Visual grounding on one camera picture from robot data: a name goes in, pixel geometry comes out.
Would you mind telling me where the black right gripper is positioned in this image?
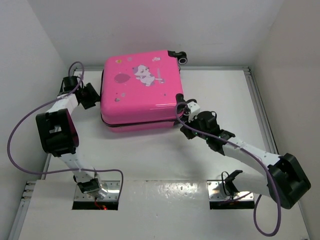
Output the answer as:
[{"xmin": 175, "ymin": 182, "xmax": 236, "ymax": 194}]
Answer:
[{"xmin": 180, "ymin": 113, "xmax": 209, "ymax": 141}]

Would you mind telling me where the pink hard-shell suitcase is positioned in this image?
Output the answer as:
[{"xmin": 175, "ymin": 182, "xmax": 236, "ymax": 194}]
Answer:
[{"xmin": 100, "ymin": 50, "xmax": 188, "ymax": 133}]

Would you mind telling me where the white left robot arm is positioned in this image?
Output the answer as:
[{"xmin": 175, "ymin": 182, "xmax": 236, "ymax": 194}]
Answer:
[{"xmin": 35, "ymin": 83, "xmax": 108, "ymax": 200}]

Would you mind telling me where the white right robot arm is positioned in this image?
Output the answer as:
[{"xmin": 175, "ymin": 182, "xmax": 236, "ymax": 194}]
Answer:
[{"xmin": 179, "ymin": 111, "xmax": 311, "ymax": 210}]

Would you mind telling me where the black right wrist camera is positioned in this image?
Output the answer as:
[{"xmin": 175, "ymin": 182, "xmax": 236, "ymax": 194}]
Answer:
[{"xmin": 196, "ymin": 111, "xmax": 220, "ymax": 134}]

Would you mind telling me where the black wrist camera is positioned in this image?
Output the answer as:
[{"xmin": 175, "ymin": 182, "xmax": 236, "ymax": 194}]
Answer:
[
  {"xmin": 60, "ymin": 76, "xmax": 79, "ymax": 92},
  {"xmin": 196, "ymin": 111, "xmax": 220, "ymax": 134}
]

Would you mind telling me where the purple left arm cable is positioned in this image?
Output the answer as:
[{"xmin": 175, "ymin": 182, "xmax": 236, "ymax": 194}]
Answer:
[{"xmin": 6, "ymin": 61, "xmax": 124, "ymax": 201}]

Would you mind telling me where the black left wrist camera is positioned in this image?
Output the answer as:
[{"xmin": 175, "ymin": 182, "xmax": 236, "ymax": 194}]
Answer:
[{"xmin": 60, "ymin": 76, "xmax": 79, "ymax": 92}]

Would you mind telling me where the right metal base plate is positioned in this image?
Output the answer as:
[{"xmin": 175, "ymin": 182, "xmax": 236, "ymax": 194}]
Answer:
[{"xmin": 206, "ymin": 180, "xmax": 254, "ymax": 202}]

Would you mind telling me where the metal base plate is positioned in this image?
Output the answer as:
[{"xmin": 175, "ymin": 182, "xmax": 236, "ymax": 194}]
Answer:
[
  {"xmin": 206, "ymin": 180, "xmax": 254, "ymax": 202},
  {"xmin": 73, "ymin": 180, "xmax": 121, "ymax": 202}
]

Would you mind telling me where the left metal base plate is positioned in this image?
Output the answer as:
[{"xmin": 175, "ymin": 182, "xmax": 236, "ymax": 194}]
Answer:
[{"xmin": 73, "ymin": 180, "xmax": 121, "ymax": 202}]

